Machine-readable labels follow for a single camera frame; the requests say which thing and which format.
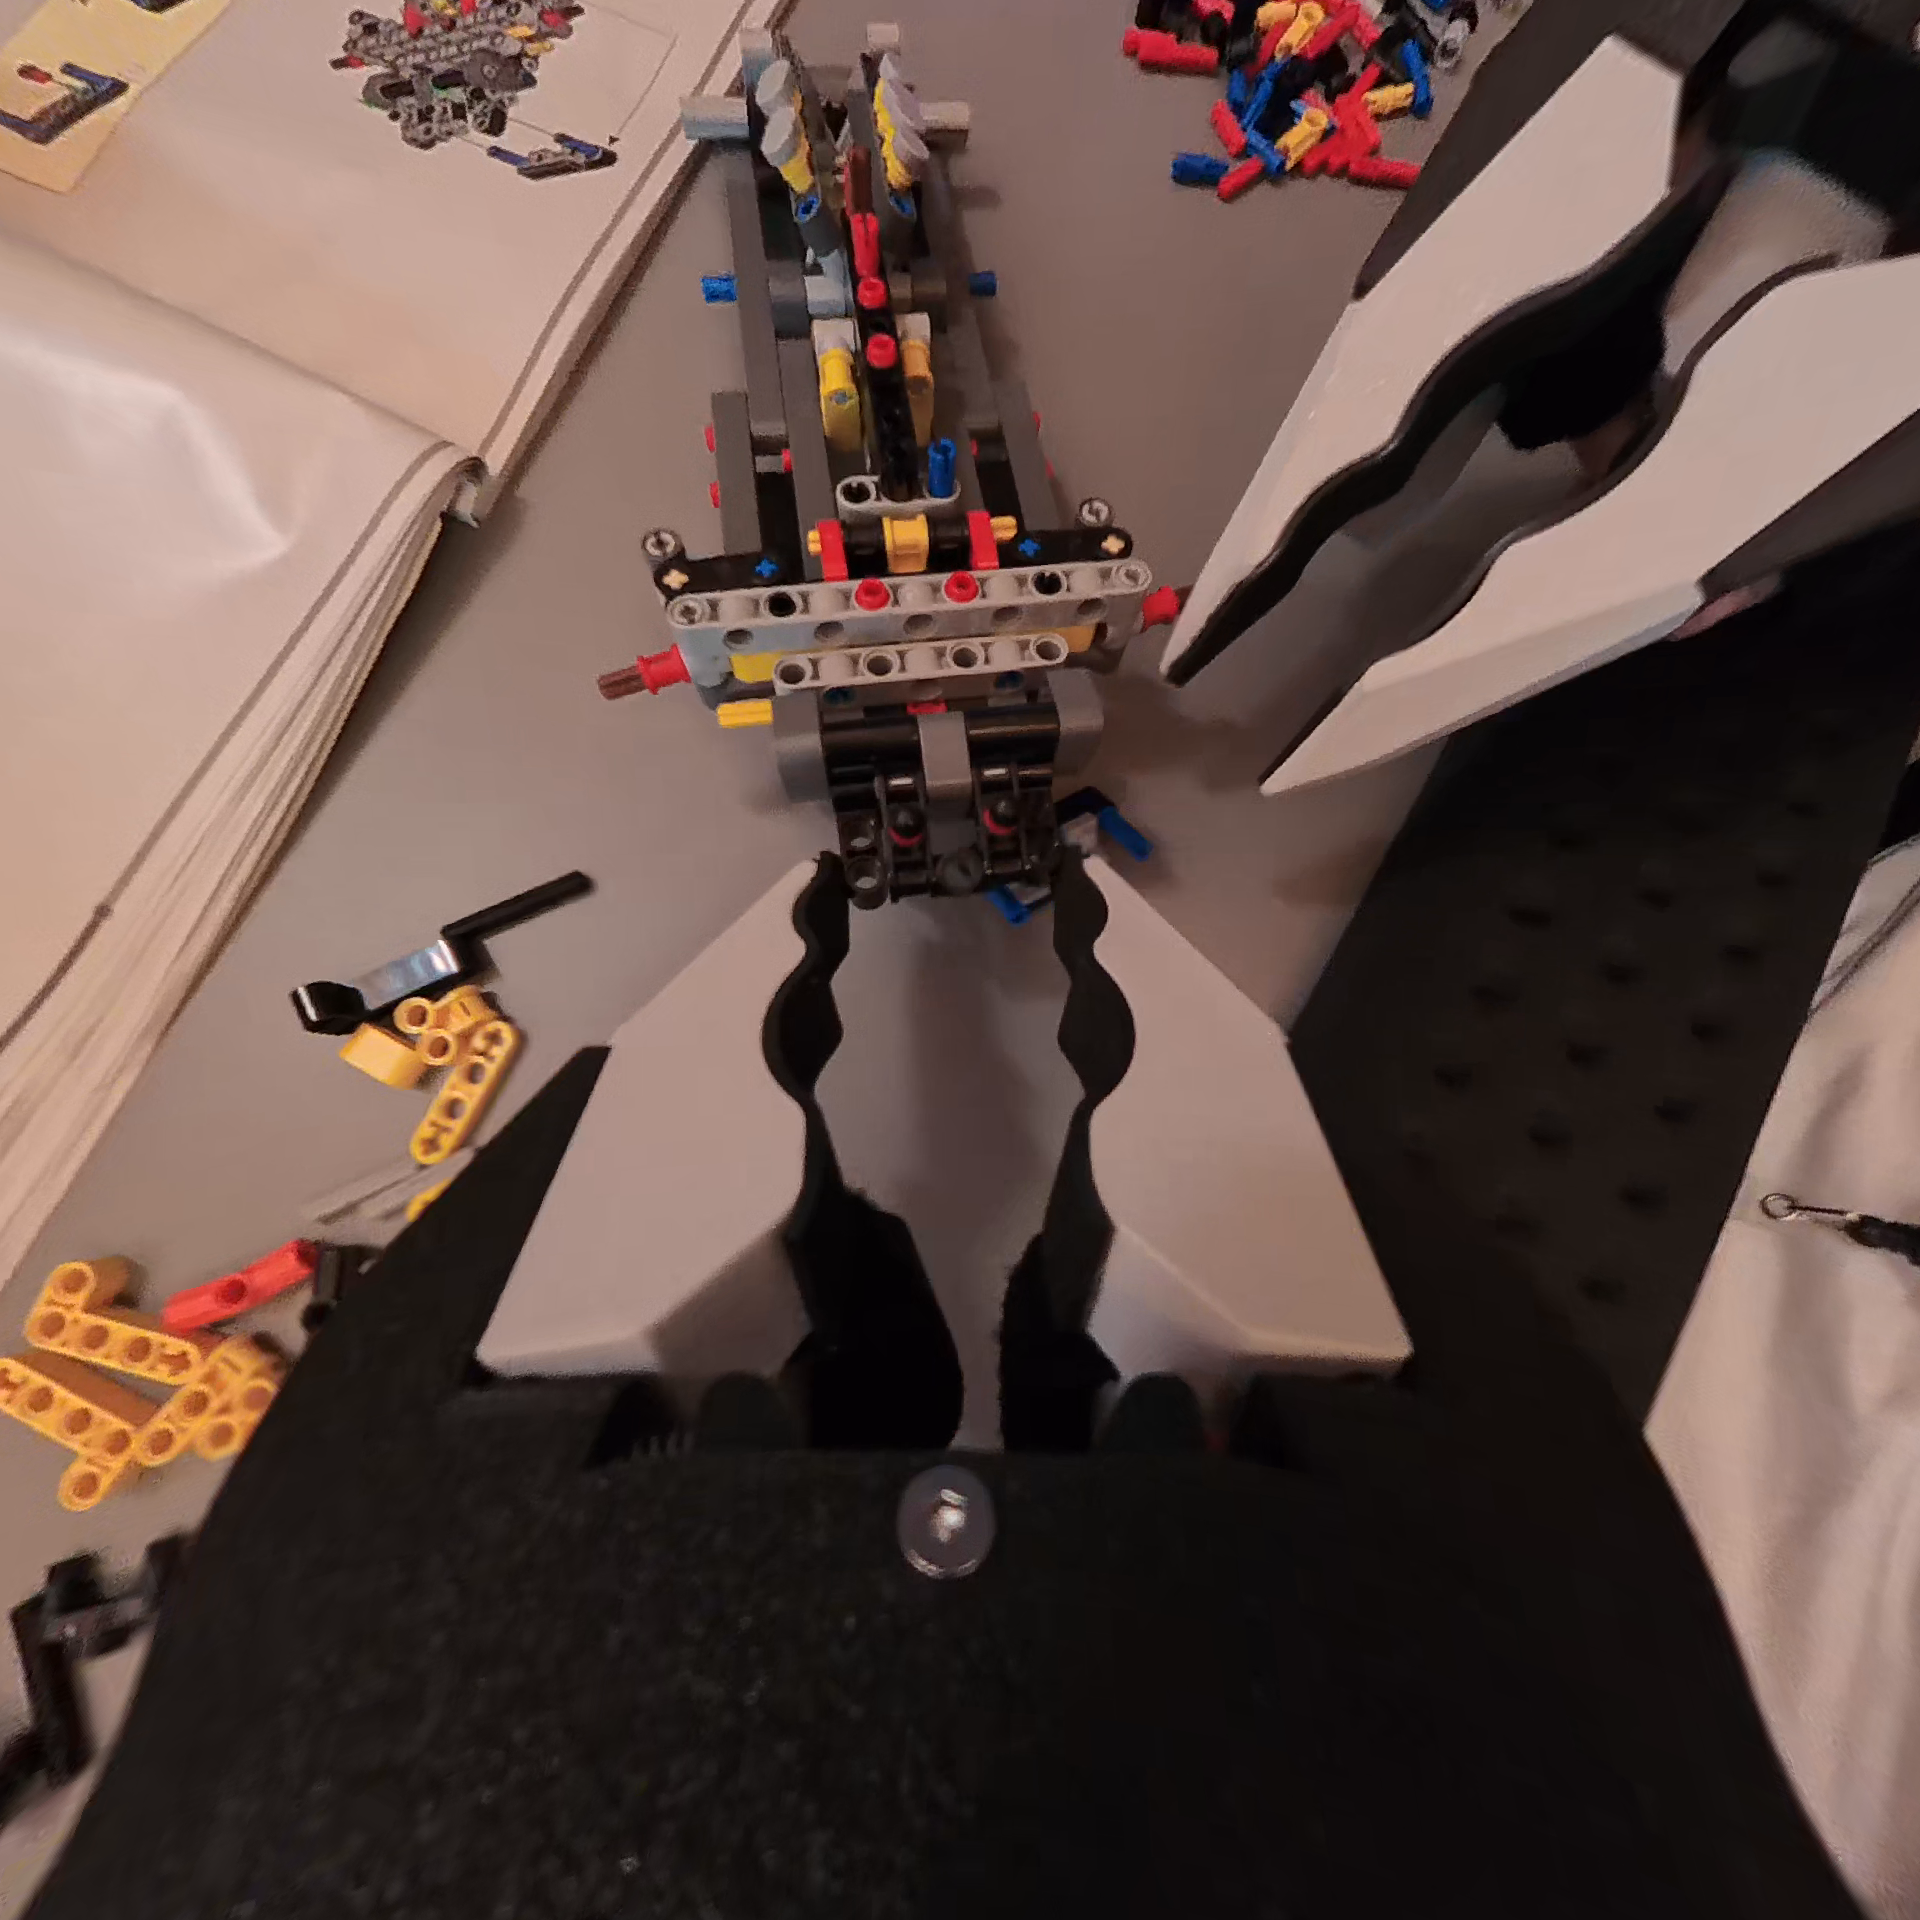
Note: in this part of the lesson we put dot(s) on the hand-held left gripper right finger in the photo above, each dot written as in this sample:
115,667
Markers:
1245,1186

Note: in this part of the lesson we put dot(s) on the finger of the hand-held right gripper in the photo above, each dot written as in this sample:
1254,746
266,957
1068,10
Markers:
1652,557
1442,285

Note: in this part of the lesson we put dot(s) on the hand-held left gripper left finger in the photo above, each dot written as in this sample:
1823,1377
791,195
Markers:
662,1186

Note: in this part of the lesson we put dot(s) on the grey lego chassis assembly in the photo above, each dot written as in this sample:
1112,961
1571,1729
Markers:
902,599

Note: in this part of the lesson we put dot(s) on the pile of lego pins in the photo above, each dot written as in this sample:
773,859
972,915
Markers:
1307,106

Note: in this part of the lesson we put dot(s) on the black angled lego lever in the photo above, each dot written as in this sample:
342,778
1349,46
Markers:
510,908

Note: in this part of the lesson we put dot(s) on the long red lego pin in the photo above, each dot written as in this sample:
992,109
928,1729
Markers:
240,1285

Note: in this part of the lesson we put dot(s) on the pile of yellow lego pieces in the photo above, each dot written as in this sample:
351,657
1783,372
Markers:
120,1365

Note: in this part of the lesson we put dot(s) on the cluster of black lego pieces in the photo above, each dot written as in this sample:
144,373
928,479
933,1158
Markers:
68,1651

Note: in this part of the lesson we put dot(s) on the lego instruction booklet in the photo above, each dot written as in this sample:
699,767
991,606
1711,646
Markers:
181,524

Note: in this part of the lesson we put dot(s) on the person's right hand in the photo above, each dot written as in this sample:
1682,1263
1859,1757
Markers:
1738,609

